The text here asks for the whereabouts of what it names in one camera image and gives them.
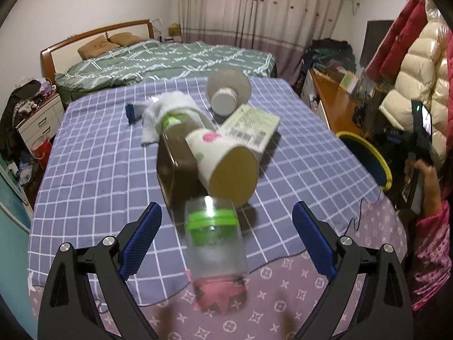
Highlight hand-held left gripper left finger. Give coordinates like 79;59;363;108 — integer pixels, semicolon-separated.
37;202;163;340

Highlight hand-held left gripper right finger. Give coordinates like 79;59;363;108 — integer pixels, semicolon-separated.
292;201;414;340

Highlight yellow rimmed waste bin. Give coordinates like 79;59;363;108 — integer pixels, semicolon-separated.
336;131;392;190

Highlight clear plastic bottle green label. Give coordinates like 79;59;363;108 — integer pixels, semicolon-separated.
183;196;250;314

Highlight brown metal tin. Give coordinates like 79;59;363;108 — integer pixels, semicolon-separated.
156;129;199;209

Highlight white paper cup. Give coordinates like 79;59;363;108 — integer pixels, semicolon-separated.
186;127;260;208

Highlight white green carton box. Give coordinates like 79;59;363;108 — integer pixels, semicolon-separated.
221;104;281;156

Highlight white towel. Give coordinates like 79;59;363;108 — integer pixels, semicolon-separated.
136;92;213;147

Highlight white plastic jar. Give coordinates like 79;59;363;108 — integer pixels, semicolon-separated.
206;71;252;117

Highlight person's right forearm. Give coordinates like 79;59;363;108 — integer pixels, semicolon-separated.
407;198;453;310

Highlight person's right hand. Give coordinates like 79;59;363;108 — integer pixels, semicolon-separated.
412;158;443;216

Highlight cream puffer jacket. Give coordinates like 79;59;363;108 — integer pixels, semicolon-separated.
379;0;453;163

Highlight blue checkered sheet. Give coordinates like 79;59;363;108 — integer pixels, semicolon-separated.
27;76;381;307

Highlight purple patterned blanket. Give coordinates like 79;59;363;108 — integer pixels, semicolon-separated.
28;188;411;340

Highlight wooden desk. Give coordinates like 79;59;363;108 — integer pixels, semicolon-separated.
311;69;369;139

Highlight green box on desk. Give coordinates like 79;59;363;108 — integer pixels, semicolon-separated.
340;71;358;91

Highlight red jacket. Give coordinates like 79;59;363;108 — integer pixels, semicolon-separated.
364;0;427;89

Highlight black television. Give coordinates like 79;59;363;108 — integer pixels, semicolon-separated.
361;20;395;75

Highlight white drawer cabinet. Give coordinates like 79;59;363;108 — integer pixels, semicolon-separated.
300;69;331;128

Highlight pile of dark clothes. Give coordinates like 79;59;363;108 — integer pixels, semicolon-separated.
301;39;356;78

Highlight small blue object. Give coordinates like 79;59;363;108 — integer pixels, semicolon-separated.
125;103;141;125

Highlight painted wardrobe door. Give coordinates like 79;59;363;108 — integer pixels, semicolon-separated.
0;163;34;231

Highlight red bucket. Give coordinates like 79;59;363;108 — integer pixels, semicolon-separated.
30;135;54;169

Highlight white nightstand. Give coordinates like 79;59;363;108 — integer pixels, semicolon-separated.
16;92;65;146

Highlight dark clothes on nightstand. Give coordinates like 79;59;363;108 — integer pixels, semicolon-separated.
0;80;54;163

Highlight bed with green quilt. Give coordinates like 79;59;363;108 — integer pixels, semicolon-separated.
55;41;277;94

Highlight brown pillow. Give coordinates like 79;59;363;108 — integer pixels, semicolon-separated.
78;41;121;60
108;33;146;46

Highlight beige striped curtain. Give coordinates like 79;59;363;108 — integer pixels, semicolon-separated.
175;0;349;89

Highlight wooden bed headboard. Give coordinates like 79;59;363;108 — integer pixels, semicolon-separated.
40;19;155;86

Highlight black cable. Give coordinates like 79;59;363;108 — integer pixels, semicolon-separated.
345;189;384;236

